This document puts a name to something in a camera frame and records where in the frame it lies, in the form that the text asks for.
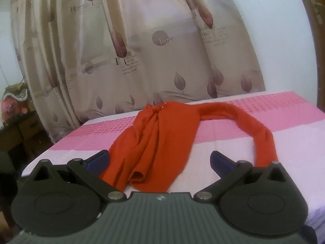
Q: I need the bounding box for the red knit sweater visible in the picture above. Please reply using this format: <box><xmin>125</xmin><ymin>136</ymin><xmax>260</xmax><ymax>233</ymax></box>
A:
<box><xmin>101</xmin><ymin>101</ymin><xmax>278</xmax><ymax>193</ymax></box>

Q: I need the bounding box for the dark wooden side cabinet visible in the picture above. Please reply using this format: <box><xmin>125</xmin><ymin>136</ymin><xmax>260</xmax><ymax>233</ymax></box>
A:
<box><xmin>1</xmin><ymin>111</ymin><xmax>53</xmax><ymax>158</ymax></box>

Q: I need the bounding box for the pink white checkered bedsheet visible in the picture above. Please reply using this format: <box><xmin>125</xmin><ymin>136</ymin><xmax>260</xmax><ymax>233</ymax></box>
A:
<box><xmin>21</xmin><ymin>90</ymin><xmax>325</xmax><ymax>244</ymax></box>

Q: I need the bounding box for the floral decorative item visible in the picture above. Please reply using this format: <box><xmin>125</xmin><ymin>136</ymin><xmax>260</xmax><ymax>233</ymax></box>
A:
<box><xmin>1</xmin><ymin>82</ymin><xmax>35</xmax><ymax>126</ymax></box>

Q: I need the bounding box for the beige leaf print curtain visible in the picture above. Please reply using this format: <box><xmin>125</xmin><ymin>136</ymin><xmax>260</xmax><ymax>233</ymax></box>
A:
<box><xmin>11</xmin><ymin>0</ymin><xmax>265</xmax><ymax>142</ymax></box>

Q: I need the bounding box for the brown wooden door frame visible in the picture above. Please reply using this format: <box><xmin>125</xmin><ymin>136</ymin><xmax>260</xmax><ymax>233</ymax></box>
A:
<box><xmin>302</xmin><ymin>0</ymin><xmax>325</xmax><ymax>111</ymax></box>

